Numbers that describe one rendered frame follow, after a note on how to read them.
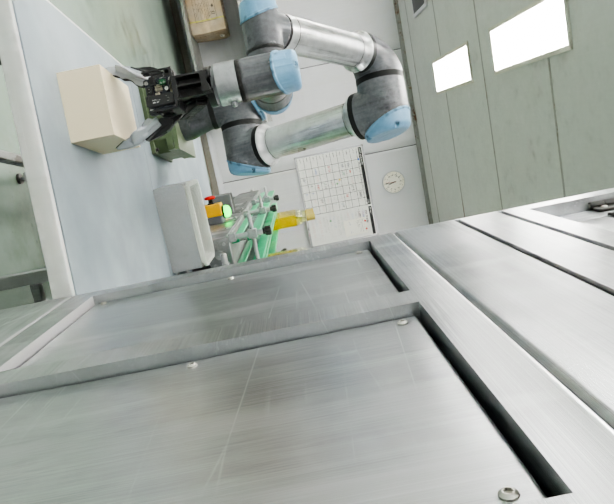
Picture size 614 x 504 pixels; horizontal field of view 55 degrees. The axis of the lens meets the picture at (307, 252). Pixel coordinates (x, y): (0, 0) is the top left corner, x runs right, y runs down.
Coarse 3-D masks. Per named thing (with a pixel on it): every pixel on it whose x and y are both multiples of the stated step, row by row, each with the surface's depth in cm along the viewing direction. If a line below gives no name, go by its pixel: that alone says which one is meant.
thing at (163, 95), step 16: (144, 80) 103; (160, 80) 102; (176, 80) 102; (192, 80) 103; (208, 80) 104; (160, 96) 101; (176, 96) 101; (192, 96) 103; (208, 96) 103; (160, 112) 103; (176, 112) 105
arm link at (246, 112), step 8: (240, 104) 161; (248, 104) 161; (216, 112) 162; (224, 112) 162; (232, 112) 161; (240, 112) 161; (248, 112) 162; (256, 112) 163; (264, 112) 164; (216, 120) 163; (224, 120) 163; (232, 120) 161; (240, 120) 161; (248, 120) 161; (256, 120) 163; (224, 128) 163
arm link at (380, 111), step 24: (384, 72) 139; (360, 96) 143; (384, 96) 139; (312, 120) 151; (336, 120) 147; (360, 120) 143; (384, 120) 139; (408, 120) 142; (240, 144) 160; (264, 144) 158; (288, 144) 155; (312, 144) 154; (240, 168) 161; (264, 168) 162
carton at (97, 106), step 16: (64, 80) 100; (80, 80) 100; (96, 80) 100; (112, 80) 106; (64, 96) 100; (80, 96) 100; (96, 96) 100; (112, 96) 104; (128, 96) 115; (64, 112) 101; (80, 112) 101; (96, 112) 101; (112, 112) 102; (128, 112) 113; (80, 128) 101; (96, 128) 101; (112, 128) 101; (128, 128) 110; (80, 144) 103; (96, 144) 106; (112, 144) 109
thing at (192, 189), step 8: (192, 184) 156; (192, 192) 166; (200, 192) 166; (192, 200) 166; (200, 200) 167; (192, 208) 151; (200, 208) 167; (192, 216) 151; (200, 216) 167; (200, 224) 168; (208, 224) 168; (200, 232) 168; (208, 232) 168; (200, 240) 152; (208, 240) 169; (200, 248) 153; (208, 248) 169; (200, 256) 154; (208, 256) 163; (208, 264) 156
